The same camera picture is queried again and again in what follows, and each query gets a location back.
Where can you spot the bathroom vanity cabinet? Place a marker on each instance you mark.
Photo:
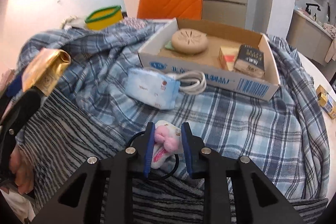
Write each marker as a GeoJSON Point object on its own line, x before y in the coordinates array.
{"type": "Point", "coordinates": [310, 39]}

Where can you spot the red gold cigarette pack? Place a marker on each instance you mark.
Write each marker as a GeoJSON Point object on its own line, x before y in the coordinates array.
{"type": "Point", "coordinates": [227, 57]}

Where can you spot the striped grey towel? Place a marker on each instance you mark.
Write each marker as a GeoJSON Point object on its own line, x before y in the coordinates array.
{"type": "Point", "coordinates": [287, 143]}

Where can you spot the blue plaid shirt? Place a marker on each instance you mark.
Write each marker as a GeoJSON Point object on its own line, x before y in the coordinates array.
{"type": "Point", "coordinates": [100, 62]}

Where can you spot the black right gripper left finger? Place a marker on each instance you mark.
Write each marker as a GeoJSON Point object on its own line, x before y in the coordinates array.
{"type": "Point", "coordinates": [101, 191]}

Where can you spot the yellow bin green rim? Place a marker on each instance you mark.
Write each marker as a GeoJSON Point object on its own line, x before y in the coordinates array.
{"type": "Point", "coordinates": [104, 18]}

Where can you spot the gold blue pack on table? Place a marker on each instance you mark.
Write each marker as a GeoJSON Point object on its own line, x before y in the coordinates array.
{"type": "Point", "coordinates": [326, 101]}

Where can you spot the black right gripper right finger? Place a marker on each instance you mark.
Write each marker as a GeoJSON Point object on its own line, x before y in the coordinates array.
{"type": "Point", "coordinates": [256, 199]}

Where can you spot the white cloth bag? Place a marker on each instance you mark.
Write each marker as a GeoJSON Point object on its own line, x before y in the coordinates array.
{"type": "Point", "coordinates": [73, 22]}

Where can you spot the round beige diffuser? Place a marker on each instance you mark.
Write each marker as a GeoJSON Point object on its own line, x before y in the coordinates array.
{"type": "Point", "coordinates": [189, 41]}

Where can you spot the left hand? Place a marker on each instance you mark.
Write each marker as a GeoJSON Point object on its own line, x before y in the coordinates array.
{"type": "Point", "coordinates": [23, 171]}

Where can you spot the black tissue pack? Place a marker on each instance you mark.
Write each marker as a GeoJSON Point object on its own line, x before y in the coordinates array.
{"type": "Point", "coordinates": [250, 61]}

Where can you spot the gold blue cigarette pack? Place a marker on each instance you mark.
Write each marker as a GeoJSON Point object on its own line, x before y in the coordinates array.
{"type": "Point", "coordinates": [45, 70]}

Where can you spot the cardboard tray box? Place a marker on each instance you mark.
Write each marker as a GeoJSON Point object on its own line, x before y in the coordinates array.
{"type": "Point", "coordinates": [154, 54]}

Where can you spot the green cleaning cloth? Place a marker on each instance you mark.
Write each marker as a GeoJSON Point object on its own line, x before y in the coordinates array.
{"type": "Point", "coordinates": [169, 46]}

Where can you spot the patterned pink cloth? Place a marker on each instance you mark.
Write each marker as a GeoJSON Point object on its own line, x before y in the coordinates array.
{"type": "Point", "coordinates": [135, 23]}

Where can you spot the light blue tissue pack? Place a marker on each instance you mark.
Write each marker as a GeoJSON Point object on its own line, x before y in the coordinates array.
{"type": "Point", "coordinates": [152, 88]}

